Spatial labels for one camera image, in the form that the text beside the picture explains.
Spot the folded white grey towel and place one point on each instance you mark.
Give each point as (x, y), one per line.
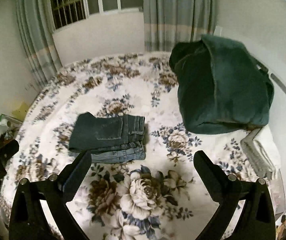
(262, 153)

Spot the dark green pillow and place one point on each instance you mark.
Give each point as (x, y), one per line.
(221, 88)

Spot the light blue folded jeans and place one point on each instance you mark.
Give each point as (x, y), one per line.
(116, 154)

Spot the dark blue denim pants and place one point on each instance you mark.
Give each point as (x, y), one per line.
(92, 133)

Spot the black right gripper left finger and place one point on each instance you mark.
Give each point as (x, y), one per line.
(27, 220)

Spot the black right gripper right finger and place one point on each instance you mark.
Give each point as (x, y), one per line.
(257, 219)

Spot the grey striped curtain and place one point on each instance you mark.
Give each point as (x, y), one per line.
(38, 43)

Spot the grey right curtain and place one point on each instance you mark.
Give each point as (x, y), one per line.
(168, 22)

